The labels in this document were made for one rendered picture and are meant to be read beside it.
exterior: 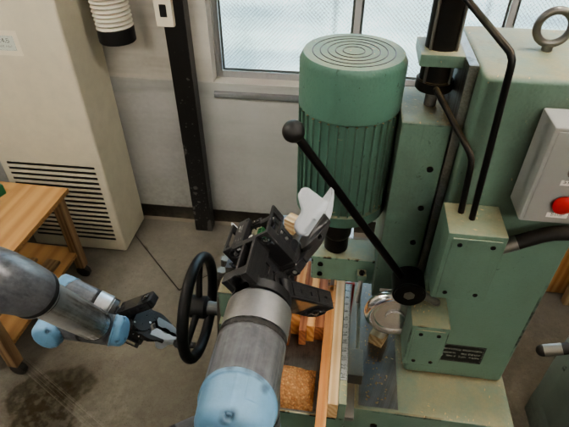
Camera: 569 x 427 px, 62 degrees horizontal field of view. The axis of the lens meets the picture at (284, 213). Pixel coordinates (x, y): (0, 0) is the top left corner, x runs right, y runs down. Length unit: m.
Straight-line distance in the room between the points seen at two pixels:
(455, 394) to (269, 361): 0.76
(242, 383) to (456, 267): 0.47
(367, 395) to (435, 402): 0.15
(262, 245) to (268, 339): 0.13
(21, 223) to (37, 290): 1.29
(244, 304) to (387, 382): 0.70
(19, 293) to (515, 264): 0.87
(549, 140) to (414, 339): 0.43
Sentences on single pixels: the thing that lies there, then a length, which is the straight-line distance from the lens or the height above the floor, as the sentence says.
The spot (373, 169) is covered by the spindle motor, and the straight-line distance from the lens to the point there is 0.84.
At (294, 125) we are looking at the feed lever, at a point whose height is 1.44.
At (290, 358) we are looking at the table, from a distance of 1.07.
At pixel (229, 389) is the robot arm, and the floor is 1.39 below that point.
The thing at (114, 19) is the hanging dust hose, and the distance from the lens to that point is 2.15.
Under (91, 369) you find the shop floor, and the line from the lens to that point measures 2.27.
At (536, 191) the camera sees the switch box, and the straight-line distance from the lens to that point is 0.78.
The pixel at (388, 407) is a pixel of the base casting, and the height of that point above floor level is 0.80.
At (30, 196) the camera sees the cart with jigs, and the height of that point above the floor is 0.53.
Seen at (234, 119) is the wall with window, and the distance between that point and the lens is 2.36.
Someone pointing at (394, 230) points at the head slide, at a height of 1.19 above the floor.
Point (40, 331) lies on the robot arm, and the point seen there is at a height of 0.86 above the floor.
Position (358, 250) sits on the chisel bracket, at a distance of 1.05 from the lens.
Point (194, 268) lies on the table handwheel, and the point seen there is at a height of 0.95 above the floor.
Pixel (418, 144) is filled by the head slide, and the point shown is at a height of 1.38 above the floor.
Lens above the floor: 1.79
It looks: 39 degrees down
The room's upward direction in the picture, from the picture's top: straight up
